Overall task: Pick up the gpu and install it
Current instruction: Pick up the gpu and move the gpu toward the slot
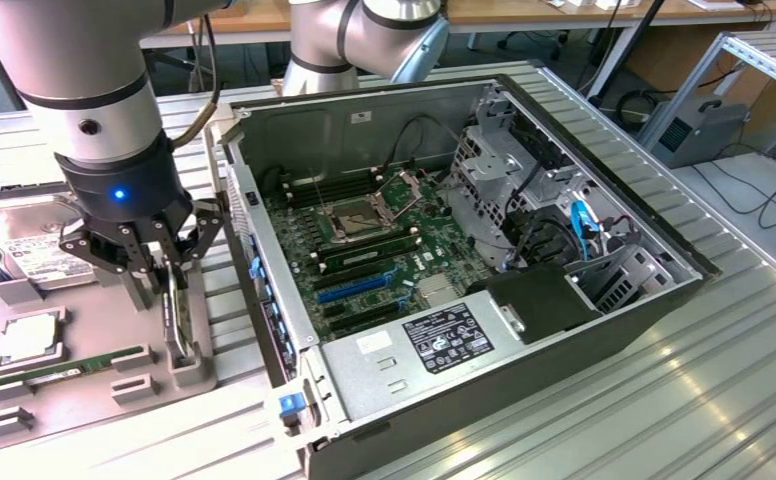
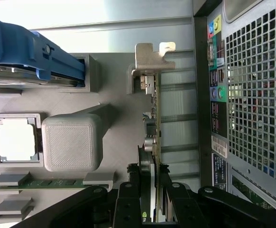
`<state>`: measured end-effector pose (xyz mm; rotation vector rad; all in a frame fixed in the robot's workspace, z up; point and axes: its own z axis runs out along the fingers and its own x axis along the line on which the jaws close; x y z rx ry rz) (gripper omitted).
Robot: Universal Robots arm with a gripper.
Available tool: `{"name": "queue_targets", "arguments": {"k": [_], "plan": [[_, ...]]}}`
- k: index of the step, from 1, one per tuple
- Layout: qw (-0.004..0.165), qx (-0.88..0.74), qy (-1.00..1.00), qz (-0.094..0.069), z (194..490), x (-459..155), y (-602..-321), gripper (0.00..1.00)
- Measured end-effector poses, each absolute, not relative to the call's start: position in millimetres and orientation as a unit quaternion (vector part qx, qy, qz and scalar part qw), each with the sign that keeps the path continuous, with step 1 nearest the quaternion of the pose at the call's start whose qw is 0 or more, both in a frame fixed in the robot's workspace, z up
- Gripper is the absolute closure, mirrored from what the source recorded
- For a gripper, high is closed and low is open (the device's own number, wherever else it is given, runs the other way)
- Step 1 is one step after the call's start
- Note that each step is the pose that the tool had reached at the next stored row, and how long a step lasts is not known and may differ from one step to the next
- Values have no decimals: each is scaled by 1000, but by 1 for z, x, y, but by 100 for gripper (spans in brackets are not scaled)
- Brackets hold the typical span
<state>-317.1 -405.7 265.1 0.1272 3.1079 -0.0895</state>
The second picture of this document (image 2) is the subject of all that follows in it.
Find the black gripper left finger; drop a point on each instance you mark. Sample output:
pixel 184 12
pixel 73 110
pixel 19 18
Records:
pixel 81 206

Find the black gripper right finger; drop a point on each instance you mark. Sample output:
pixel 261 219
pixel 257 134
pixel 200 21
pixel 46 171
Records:
pixel 180 209

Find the green RAM stick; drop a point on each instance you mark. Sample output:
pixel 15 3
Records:
pixel 50 183

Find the grey parts rack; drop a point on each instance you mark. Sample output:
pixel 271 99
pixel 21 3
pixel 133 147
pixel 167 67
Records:
pixel 119 133

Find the silver CPU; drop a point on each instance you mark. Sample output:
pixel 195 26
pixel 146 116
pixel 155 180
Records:
pixel 14 140

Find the black open PC case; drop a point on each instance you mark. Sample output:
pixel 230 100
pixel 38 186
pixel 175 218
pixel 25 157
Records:
pixel 200 107

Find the silver hard disk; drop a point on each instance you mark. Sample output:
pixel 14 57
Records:
pixel 57 80

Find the blue disk caddy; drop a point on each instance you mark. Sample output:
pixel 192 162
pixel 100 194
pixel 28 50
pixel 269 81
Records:
pixel 17 47

